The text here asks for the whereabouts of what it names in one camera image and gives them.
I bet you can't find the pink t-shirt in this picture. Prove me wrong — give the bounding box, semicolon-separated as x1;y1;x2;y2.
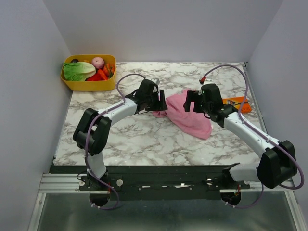
153;89;212;140

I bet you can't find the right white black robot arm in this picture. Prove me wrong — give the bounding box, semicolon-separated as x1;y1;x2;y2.
183;83;297;189

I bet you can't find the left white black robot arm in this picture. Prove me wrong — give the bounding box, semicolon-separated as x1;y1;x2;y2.
73;78;167;190

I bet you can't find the orange black packet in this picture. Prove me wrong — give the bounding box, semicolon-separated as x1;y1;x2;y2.
223;96;252;113

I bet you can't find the yellow plastic bin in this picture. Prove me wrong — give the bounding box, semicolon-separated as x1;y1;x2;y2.
61;54;116;92

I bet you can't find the red toy pepper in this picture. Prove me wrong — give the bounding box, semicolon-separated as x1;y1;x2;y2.
86;69;109;81

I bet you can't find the pink toy onion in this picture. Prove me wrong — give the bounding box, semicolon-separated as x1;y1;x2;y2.
91;57;104;69

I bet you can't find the green toy lettuce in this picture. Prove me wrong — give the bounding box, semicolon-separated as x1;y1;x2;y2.
63;62;96;81

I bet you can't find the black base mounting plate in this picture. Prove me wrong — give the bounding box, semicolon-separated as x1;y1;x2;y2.
50;165;250;205

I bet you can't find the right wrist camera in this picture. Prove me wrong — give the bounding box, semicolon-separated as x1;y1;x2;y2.
199;76;212;85

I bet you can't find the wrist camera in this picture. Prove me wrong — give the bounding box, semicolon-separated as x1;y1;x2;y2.
199;76;212;85
151;78;160;85

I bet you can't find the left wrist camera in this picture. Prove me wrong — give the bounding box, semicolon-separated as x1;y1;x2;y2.
151;78;160;85

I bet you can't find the aluminium frame rail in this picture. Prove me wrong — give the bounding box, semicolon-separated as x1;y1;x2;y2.
38;174;290;193

